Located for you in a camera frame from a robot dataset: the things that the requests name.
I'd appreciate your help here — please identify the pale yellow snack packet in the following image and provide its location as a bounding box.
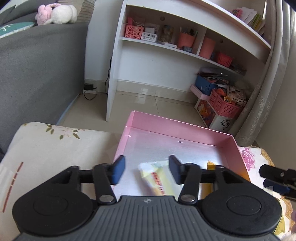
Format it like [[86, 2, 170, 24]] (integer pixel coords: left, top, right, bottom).
[[138, 161, 181, 198]]

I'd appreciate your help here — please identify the orange yellow snack packet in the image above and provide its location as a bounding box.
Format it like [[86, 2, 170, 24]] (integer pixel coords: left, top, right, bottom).
[[198, 161, 226, 200]]

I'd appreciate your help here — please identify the pink cardboard box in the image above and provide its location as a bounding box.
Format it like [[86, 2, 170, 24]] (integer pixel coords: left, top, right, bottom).
[[114, 110, 249, 198]]

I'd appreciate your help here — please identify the white printed storage box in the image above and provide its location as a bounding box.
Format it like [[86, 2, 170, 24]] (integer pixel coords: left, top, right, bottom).
[[194, 99, 234, 133]]

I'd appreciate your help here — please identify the pink floor basket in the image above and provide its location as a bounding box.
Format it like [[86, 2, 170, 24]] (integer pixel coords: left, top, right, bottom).
[[208, 89, 243, 118]]

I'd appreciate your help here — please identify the blue storage bin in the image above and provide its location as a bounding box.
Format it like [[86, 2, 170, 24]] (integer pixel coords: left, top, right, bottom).
[[195, 75, 218, 95]]

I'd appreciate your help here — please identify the black power adapter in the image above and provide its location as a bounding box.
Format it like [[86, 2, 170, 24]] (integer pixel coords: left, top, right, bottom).
[[83, 83, 96, 91]]

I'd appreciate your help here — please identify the red small basket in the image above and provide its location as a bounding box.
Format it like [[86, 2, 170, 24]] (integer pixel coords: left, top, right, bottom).
[[215, 52, 233, 68]]

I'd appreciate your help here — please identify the grey sofa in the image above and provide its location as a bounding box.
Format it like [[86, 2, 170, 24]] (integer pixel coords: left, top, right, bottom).
[[0, 4, 89, 160]]

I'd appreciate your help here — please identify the salmon cup right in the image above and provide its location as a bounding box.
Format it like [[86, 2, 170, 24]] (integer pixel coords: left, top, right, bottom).
[[199, 37, 216, 59]]

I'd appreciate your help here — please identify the salmon cup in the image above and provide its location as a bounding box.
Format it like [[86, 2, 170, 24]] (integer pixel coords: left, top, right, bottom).
[[177, 32, 195, 49], [199, 37, 216, 59]]

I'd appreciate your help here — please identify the white bookshelf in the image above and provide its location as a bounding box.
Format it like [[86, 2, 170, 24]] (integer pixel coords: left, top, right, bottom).
[[106, 1, 271, 116]]

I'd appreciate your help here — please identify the salmon cup left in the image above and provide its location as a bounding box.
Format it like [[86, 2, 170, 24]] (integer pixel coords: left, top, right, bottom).
[[177, 32, 195, 49]]

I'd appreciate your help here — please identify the white labelled box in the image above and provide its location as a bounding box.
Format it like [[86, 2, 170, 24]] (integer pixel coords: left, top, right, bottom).
[[141, 32, 157, 43]]

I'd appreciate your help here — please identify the pink perforated pen basket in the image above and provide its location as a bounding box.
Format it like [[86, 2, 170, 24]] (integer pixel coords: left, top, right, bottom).
[[125, 24, 144, 40]]

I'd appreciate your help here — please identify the beige curtain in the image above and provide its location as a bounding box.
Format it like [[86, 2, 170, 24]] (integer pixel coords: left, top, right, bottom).
[[229, 1, 295, 146]]

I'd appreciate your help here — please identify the pink white plush toy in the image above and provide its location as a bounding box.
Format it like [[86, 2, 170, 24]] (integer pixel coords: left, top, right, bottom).
[[35, 3, 78, 26]]

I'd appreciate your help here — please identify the teal cushion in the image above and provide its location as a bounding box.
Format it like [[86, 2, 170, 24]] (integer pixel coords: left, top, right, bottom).
[[0, 22, 35, 39]]

